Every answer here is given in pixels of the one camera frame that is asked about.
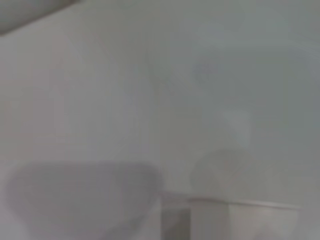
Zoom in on white paper cup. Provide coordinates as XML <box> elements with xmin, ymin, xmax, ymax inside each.
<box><xmin>187</xmin><ymin>196</ymin><xmax>304</xmax><ymax>240</ymax></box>

